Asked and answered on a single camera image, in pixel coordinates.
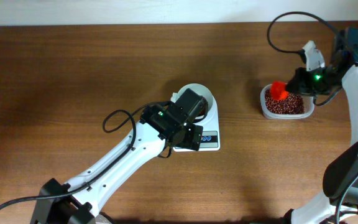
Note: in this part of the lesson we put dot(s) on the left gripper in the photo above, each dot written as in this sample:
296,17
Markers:
198,109

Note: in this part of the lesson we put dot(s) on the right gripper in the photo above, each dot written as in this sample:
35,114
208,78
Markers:
299,83

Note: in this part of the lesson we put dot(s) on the orange measuring scoop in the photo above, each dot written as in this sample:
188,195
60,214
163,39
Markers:
278,91

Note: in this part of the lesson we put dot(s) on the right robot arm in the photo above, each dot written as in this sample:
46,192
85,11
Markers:
338,199

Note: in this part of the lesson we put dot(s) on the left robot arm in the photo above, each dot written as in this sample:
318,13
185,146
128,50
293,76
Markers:
81,198

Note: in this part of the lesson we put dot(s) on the white digital kitchen scale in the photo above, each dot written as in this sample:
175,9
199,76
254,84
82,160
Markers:
210,138

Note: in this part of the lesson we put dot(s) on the white round bowl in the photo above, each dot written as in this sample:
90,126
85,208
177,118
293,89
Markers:
200,90

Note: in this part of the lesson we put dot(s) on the clear plastic food container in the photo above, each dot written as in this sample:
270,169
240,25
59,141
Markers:
307,102

